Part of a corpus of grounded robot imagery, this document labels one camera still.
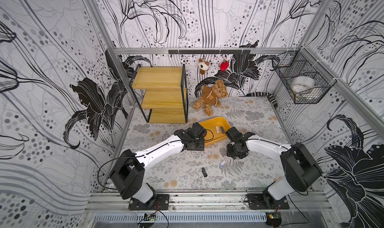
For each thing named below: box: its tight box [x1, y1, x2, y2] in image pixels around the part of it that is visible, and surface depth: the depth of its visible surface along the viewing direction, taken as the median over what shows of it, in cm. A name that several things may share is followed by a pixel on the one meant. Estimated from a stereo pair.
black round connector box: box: [265, 212, 282, 228], surface depth 71 cm
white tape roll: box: [291, 75, 315, 94], surface depth 74 cm
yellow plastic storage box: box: [199, 117, 231, 147], surface depth 102 cm
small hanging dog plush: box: [198, 58, 209, 75], surface depth 95 cm
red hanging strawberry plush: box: [219, 59, 229, 72], surface depth 97 cm
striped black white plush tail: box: [245, 92, 278, 108], surface depth 121 cm
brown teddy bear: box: [193, 79, 228, 116], surface depth 111 cm
